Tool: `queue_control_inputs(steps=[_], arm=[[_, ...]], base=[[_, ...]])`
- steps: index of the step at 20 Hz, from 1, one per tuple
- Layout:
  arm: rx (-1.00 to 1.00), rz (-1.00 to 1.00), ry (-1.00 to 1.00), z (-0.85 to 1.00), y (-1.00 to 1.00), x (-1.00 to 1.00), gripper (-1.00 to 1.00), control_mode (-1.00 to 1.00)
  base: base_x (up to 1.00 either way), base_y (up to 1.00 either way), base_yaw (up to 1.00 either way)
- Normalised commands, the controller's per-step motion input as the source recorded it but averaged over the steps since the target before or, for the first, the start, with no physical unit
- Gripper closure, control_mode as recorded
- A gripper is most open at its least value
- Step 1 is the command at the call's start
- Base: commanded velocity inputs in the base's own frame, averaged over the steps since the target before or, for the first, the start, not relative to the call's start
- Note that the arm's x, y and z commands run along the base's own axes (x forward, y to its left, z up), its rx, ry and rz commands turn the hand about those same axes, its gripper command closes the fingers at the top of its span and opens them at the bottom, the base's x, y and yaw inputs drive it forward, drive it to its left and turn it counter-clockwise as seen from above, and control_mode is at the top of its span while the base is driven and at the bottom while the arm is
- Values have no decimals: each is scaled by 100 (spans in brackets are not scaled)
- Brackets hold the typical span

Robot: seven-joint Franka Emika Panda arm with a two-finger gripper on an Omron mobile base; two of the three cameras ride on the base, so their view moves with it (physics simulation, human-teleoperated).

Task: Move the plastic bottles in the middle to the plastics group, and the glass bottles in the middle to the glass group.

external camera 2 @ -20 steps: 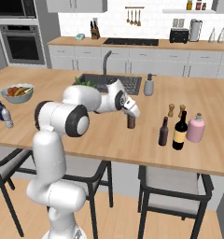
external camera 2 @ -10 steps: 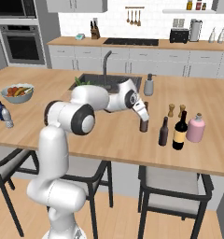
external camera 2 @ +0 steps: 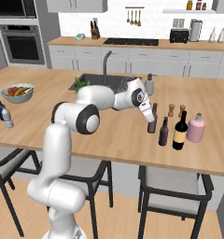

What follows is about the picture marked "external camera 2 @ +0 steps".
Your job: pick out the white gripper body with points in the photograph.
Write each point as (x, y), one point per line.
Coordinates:
(150, 114)

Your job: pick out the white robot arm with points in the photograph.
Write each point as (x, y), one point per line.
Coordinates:
(59, 146)

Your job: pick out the dark brown glass bottle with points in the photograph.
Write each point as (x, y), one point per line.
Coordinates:
(163, 133)

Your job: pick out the grey soap dispenser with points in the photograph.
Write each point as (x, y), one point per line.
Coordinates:
(149, 85)

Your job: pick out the black bottle with yellow label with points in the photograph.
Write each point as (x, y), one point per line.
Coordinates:
(179, 133)

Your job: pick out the pink round bottle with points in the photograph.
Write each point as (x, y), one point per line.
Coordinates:
(195, 130)

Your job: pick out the grey base cupboards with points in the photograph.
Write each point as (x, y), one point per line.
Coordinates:
(142, 60)

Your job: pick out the dark grey sink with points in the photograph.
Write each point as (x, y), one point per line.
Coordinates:
(98, 79)

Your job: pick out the dark grey tap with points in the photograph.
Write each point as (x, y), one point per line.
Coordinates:
(105, 65)

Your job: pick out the black hob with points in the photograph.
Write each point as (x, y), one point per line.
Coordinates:
(131, 41)

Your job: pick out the green plant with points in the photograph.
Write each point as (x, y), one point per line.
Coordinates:
(80, 82)

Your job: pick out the black stool with grey seat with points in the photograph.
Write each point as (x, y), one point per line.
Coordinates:
(92, 177)
(173, 186)
(5, 168)

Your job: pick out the black toaster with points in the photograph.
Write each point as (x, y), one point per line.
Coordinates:
(179, 35)

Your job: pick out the wooden hanging spoon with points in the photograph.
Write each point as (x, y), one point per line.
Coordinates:
(128, 19)
(132, 20)
(139, 21)
(135, 20)

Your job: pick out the silver kettle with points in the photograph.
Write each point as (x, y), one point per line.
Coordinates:
(195, 30)

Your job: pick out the wooden knife block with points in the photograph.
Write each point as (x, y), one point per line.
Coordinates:
(95, 32)

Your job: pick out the clear glass bottle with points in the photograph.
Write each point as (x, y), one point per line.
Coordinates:
(212, 36)
(221, 36)

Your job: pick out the teal kitchen scale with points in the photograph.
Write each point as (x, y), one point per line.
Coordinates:
(80, 36)

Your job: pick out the yellow jar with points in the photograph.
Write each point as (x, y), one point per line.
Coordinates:
(189, 5)

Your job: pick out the red jar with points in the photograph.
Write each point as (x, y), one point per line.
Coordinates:
(199, 5)

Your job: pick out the small brown jar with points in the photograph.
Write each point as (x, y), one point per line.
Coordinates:
(204, 7)

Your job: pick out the grey bowl of fruit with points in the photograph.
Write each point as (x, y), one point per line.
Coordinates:
(17, 93)

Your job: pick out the clear plastic bottle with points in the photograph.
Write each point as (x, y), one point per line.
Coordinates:
(7, 118)

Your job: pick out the steel microwave oven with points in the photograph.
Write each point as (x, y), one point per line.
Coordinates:
(15, 7)

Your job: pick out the grey picture frame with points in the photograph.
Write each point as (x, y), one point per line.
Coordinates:
(179, 23)

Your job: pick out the wooden tool rail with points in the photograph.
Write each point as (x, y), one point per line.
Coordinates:
(134, 7)

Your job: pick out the white wall shelf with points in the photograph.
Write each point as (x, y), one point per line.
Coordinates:
(188, 11)

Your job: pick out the grey wall cupboards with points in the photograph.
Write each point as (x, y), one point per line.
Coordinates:
(76, 5)

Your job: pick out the steel wall oven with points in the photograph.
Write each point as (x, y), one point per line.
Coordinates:
(22, 45)

